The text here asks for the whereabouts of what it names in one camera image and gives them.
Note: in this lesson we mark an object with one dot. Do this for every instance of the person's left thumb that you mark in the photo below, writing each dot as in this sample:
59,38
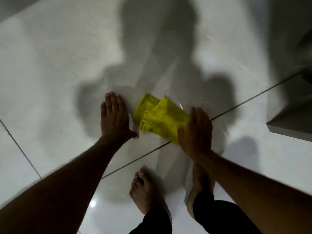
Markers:
132,135

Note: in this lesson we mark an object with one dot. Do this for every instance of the person's right foot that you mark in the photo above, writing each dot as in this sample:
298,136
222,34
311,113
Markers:
199,182

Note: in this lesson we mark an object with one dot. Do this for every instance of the person's left little finger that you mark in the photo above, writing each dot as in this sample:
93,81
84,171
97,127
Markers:
103,110

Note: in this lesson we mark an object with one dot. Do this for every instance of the person's left forearm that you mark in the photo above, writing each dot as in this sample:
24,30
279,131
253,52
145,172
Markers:
65,187

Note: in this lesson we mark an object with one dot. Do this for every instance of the person's right forearm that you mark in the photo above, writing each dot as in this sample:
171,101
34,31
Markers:
256,192

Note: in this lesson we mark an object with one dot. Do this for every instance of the yellow cleaning cloth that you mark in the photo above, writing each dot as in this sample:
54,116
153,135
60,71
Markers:
162,119

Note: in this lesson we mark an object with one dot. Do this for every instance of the person's right hand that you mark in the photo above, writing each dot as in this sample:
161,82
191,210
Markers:
197,137

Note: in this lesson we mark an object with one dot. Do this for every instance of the person's left foot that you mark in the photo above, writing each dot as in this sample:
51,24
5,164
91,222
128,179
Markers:
143,192

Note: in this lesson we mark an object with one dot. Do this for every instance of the person's foot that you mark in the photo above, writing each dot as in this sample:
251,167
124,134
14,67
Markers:
143,192
199,182

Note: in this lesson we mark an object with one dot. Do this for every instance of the person's left middle finger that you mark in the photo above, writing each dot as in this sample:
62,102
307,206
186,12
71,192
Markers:
114,102

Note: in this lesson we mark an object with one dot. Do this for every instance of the white cabinet base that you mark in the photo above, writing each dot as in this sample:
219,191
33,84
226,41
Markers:
292,124

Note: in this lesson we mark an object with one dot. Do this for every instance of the person's right thumb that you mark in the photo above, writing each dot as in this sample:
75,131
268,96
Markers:
181,137

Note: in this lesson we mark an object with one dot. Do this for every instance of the person's left hand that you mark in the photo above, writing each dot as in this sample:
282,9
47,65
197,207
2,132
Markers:
115,125

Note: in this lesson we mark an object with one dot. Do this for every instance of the black trousers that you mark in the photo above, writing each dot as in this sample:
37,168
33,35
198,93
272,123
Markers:
219,216

